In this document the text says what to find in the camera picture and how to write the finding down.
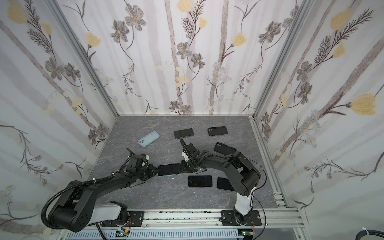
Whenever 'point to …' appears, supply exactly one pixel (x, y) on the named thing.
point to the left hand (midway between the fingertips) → (157, 167)
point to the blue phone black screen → (169, 169)
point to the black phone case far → (217, 130)
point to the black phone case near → (224, 149)
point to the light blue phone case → (165, 170)
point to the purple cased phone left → (200, 181)
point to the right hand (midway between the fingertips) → (176, 166)
